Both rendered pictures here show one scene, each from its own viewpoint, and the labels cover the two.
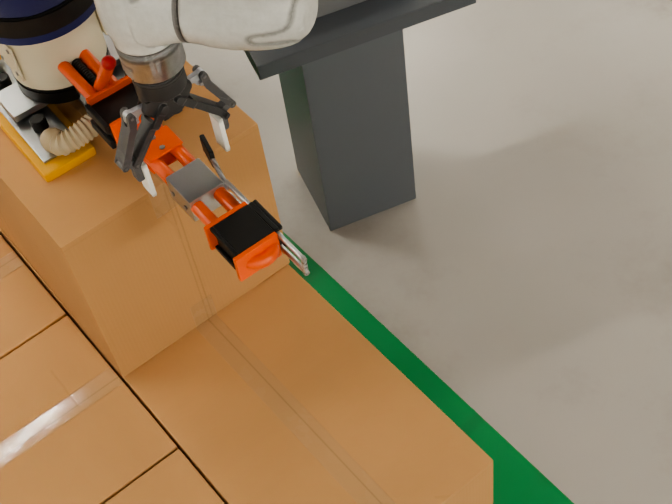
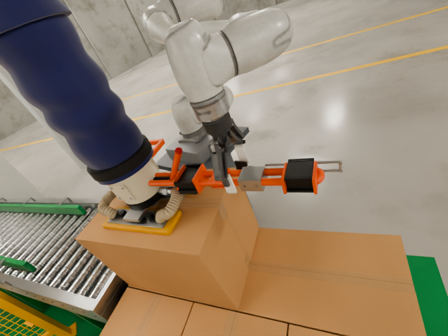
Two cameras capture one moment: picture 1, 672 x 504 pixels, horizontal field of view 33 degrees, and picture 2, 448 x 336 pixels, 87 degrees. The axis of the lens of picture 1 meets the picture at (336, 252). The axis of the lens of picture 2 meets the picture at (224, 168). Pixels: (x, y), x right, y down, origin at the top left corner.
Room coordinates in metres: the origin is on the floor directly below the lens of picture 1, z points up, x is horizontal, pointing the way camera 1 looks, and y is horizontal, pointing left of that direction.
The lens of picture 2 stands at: (0.73, 0.49, 1.51)
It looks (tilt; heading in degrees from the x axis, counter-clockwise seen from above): 35 degrees down; 334
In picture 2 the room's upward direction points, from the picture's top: 24 degrees counter-clockwise
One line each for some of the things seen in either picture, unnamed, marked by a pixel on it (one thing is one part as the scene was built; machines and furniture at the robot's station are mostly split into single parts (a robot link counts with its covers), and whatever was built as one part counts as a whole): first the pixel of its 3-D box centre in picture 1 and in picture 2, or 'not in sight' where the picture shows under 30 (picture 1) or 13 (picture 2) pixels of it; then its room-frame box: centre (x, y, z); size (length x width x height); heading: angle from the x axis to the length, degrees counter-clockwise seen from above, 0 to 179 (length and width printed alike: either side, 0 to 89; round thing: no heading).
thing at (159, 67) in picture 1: (151, 51); (210, 105); (1.23, 0.20, 1.31); 0.09 x 0.09 x 0.06
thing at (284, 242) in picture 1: (252, 201); (283, 165); (1.13, 0.11, 1.07); 0.31 x 0.03 x 0.05; 30
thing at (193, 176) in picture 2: (124, 112); (191, 178); (1.37, 0.30, 1.07); 0.10 x 0.08 x 0.06; 120
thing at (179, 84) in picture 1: (163, 89); (220, 130); (1.23, 0.20, 1.23); 0.08 x 0.07 x 0.09; 120
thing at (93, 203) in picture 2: not in sight; (65, 207); (3.06, 0.94, 0.50); 2.31 x 0.05 x 0.19; 31
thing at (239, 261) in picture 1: (242, 241); (300, 177); (1.06, 0.13, 1.07); 0.08 x 0.07 x 0.05; 30
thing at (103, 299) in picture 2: not in sight; (137, 246); (1.89, 0.61, 0.58); 0.70 x 0.03 x 0.06; 121
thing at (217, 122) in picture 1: (219, 130); (241, 154); (1.27, 0.14, 1.10); 0.03 x 0.01 x 0.07; 30
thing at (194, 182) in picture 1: (196, 189); (253, 179); (1.18, 0.19, 1.07); 0.07 x 0.07 x 0.04; 30
